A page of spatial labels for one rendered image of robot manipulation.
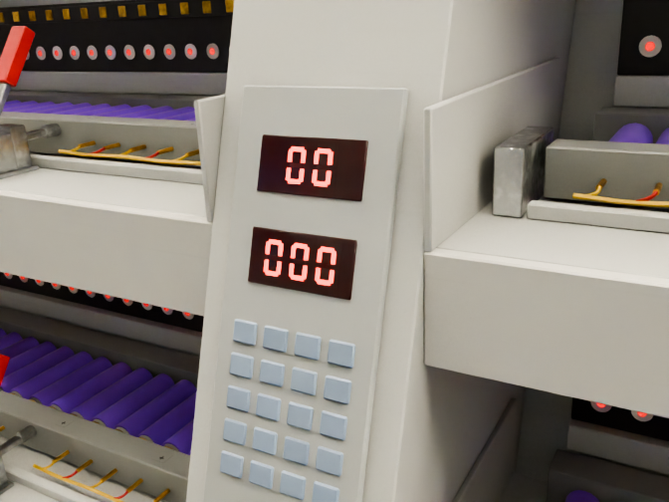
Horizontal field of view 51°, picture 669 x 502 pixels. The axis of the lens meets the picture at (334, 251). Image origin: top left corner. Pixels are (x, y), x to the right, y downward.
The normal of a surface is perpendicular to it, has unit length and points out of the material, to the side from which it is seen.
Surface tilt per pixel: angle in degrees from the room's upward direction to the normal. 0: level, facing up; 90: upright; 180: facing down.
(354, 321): 90
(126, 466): 108
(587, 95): 90
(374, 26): 90
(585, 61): 90
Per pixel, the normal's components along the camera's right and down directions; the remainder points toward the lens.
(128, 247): -0.49, 0.31
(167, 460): -0.04, -0.94
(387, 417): -0.47, 0.01
